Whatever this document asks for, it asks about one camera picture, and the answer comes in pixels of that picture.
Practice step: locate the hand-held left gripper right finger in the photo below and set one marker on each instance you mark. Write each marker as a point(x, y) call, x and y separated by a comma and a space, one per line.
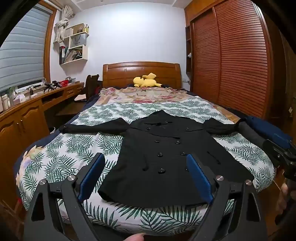
point(198, 178)

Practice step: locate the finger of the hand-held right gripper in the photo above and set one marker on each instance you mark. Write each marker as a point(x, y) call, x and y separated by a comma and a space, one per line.
point(271, 149)

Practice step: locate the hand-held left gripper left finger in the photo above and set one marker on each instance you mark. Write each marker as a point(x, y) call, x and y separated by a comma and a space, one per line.
point(92, 176)

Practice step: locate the black coat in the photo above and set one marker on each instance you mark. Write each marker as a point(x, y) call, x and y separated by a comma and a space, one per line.
point(161, 143)

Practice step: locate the person's right hand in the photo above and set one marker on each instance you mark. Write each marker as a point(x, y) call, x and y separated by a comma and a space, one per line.
point(282, 197)

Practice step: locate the person's left hand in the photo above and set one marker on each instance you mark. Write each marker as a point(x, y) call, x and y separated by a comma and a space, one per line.
point(136, 237)

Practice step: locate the navy folded cloth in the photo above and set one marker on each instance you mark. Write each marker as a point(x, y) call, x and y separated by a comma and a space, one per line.
point(263, 126)

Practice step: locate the grey folded cloth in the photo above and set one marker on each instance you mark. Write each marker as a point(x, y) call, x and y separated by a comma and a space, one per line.
point(251, 134)

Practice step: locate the leaf print blanket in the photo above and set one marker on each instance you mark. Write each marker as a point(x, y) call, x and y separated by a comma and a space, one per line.
point(69, 148)

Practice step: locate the wooden desk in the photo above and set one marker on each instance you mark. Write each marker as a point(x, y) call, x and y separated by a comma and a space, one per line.
point(27, 120)

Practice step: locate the dark chair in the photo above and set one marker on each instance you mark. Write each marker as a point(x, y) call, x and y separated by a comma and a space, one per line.
point(91, 84)

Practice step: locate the floral blanket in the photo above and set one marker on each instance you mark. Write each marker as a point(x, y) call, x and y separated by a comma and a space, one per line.
point(138, 95)

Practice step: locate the red basket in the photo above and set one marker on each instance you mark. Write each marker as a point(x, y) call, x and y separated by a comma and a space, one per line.
point(64, 83)

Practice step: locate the wooden louvered wardrobe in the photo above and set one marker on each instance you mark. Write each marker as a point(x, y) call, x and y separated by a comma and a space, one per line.
point(238, 58)

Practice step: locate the black gadget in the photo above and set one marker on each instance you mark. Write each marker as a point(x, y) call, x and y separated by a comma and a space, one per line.
point(49, 87)
point(57, 83)

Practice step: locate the silver container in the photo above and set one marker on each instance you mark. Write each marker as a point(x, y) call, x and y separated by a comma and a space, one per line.
point(70, 80)

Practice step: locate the wooden bed headboard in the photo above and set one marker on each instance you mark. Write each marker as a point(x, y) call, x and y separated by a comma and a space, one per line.
point(120, 74)

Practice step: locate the tissue box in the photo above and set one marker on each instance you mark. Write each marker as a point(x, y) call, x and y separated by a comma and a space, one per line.
point(19, 99)

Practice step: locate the yellow plush toy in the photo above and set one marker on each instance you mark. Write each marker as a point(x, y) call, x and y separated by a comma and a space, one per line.
point(146, 81)

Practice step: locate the row of books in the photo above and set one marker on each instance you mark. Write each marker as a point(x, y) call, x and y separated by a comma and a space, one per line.
point(71, 54)

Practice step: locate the grey paper bag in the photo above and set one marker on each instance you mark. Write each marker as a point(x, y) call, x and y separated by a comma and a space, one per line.
point(78, 40)

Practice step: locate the grey window blind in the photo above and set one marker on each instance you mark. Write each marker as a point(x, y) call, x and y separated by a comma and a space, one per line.
point(23, 51)

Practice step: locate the tied beige curtain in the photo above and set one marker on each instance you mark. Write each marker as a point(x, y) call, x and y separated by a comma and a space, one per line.
point(61, 25)

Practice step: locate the white wall shelf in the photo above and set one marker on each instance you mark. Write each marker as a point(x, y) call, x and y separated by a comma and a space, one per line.
point(84, 55)

